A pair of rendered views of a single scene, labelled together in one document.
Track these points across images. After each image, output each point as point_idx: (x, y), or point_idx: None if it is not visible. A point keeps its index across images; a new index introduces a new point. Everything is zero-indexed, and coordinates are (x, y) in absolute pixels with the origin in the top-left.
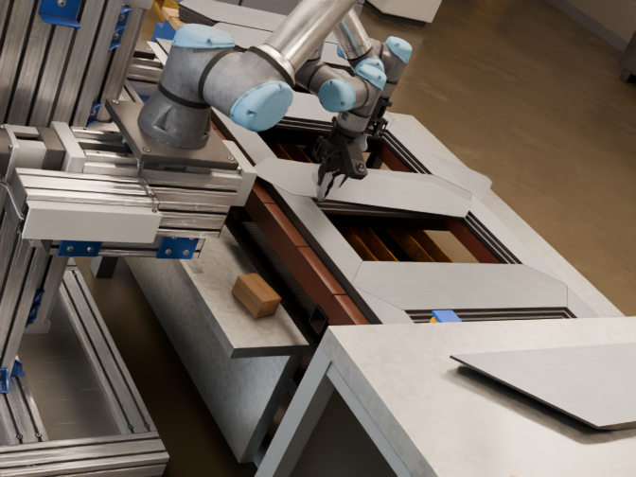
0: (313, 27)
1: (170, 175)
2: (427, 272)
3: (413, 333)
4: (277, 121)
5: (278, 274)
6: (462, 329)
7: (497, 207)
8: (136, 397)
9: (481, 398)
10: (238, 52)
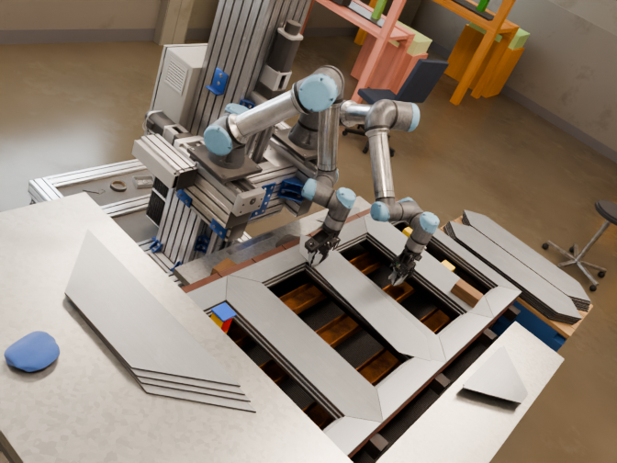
0: (254, 112)
1: (207, 174)
2: (287, 318)
3: (108, 225)
4: (222, 152)
5: (304, 317)
6: (133, 249)
7: (499, 415)
8: None
9: (64, 246)
10: (445, 234)
